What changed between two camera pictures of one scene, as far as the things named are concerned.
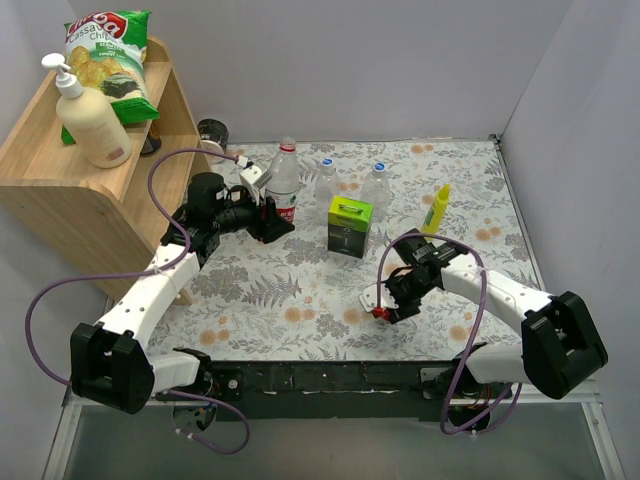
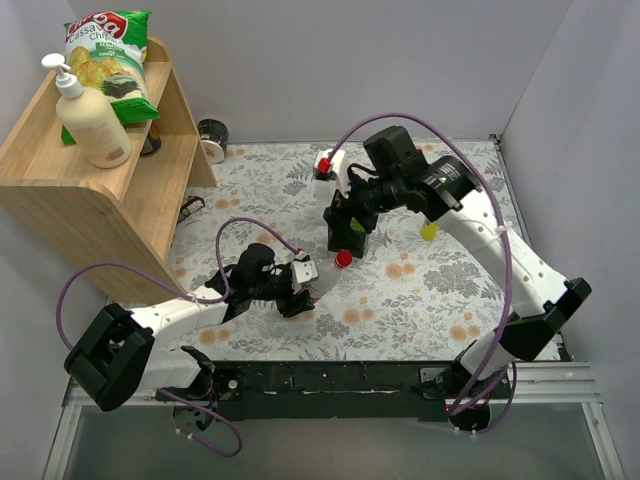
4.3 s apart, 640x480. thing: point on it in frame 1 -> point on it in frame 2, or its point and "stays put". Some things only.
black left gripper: (265, 223) -> (293, 301)
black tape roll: (213, 135) stays put
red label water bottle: (285, 179) -> (329, 269)
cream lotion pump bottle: (89, 119) stays put
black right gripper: (398, 300) -> (343, 220)
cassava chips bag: (108, 52) stays put
